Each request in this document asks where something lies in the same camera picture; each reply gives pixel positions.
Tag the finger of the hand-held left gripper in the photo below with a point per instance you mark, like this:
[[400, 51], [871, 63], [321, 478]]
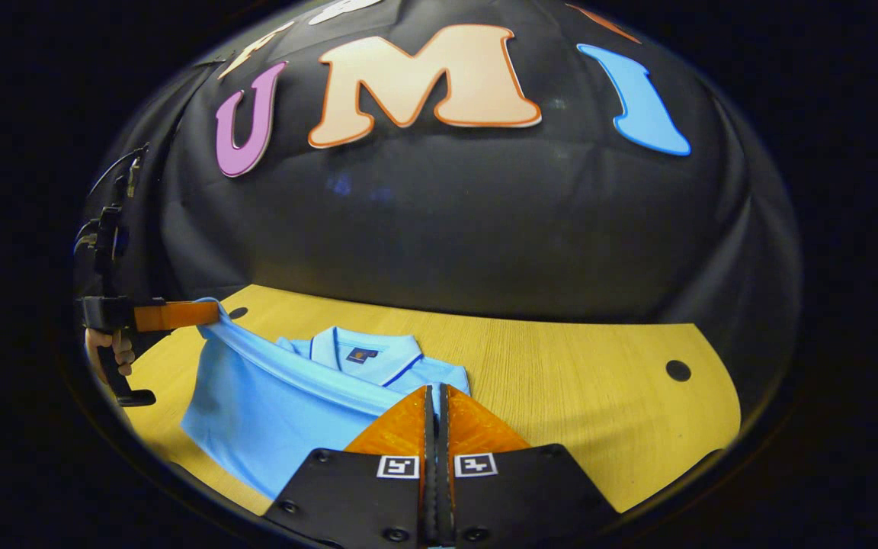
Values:
[[176, 316]]

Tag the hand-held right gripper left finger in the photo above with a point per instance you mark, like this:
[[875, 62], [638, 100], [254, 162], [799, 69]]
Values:
[[363, 496]]

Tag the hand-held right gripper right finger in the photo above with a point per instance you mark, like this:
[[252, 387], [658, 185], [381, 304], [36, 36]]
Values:
[[515, 496]]

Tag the light blue polo T-shirt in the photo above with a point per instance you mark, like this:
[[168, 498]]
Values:
[[271, 412]]

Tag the black backdrop cloth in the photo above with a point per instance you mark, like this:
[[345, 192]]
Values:
[[485, 229]]

